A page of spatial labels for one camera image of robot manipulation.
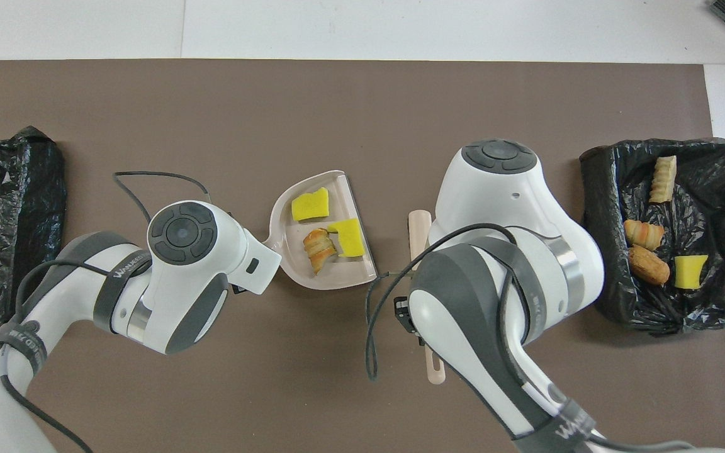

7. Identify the notched yellow sponge piece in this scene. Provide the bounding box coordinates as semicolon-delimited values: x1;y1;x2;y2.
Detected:
291;186;330;223

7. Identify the brown bread roll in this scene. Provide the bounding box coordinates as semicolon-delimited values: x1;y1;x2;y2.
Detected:
627;245;672;287

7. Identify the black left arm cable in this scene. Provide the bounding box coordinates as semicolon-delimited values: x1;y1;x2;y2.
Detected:
0;171;212;453

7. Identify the striped orange croissant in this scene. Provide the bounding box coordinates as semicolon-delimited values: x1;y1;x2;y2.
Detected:
623;219;666;252
302;228;339;276

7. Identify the wedge yellow sponge piece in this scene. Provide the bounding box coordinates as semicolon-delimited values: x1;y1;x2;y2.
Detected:
327;218;367;259

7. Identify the beige plastic dustpan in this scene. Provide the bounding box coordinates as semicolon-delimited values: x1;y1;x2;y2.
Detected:
264;169;379;291

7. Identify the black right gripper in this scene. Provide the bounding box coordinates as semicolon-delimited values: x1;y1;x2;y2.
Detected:
394;294;426;347

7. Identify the pale ridged pastry piece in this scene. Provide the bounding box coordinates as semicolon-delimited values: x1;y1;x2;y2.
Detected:
649;155;678;204

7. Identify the brown paper table mat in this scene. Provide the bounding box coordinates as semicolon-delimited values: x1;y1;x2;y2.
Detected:
0;60;725;453

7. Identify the small yellow sponge piece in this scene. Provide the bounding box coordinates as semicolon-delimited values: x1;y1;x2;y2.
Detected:
673;254;709;291

